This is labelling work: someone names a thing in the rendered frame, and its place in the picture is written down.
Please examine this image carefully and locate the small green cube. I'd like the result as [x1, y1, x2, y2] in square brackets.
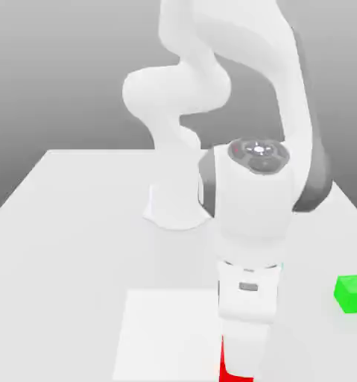
[333, 274, 357, 315]

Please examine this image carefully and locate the small red cube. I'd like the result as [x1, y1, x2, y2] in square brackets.
[218, 334, 254, 382]

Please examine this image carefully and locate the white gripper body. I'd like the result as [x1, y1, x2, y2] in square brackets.
[217, 261, 282, 325]

